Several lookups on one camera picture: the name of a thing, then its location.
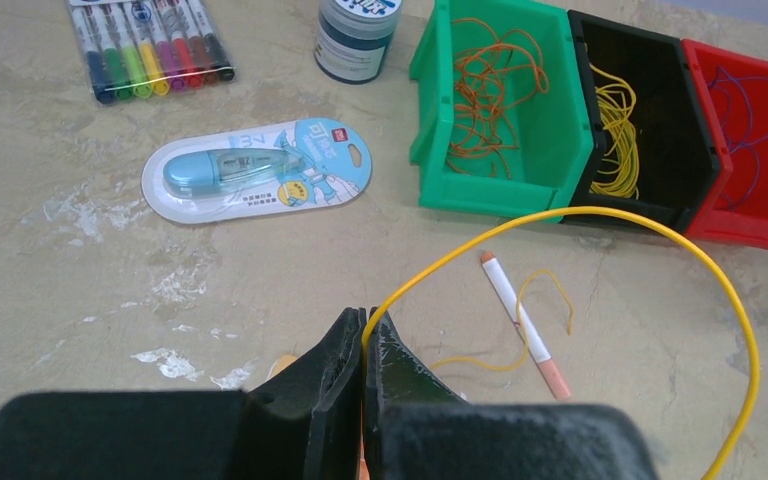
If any white orange marker pen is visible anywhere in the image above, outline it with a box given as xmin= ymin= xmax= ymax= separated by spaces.
xmin=480 ymin=251 xmax=572 ymax=401

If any correction tape blister pack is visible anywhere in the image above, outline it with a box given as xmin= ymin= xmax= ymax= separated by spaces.
xmin=141 ymin=117 xmax=373 ymax=225

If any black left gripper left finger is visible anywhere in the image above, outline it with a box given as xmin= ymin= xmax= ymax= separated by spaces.
xmin=0 ymin=308 xmax=366 ymax=479

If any green plastic bin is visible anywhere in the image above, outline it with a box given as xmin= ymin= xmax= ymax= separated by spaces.
xmin=409 ymin=1 xmax=594 ymax=217

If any orange spiral notebook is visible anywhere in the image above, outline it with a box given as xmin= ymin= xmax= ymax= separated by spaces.
xmin=267 ymin=354 xmax=298 ymax=380

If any yellow cable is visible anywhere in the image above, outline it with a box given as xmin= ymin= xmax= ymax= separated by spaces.
xmin=360 ymin=205 xmax=762 ymax=480
xmin=585 ymin=62 xmax=642 ymax=201

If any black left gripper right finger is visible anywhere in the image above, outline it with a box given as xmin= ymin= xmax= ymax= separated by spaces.
xmin=364 ymin=314 xmax=658 ymax=479

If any red plastic bin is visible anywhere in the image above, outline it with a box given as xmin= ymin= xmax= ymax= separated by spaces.
xmin=682 ymin=39 xmax=768 ymax=250

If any marker pen set pack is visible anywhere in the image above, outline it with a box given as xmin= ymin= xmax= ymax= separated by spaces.
xmin=66 ymin=0 xmax=236 ymax=105

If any round paint jar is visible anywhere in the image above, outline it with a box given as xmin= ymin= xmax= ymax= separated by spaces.
xmin=313 ymin=0 xmax=403 ymax=85

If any coiled yellow cable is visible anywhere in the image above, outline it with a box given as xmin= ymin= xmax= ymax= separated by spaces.
xmin=585 ymin=62 xmax=642 ymax=201

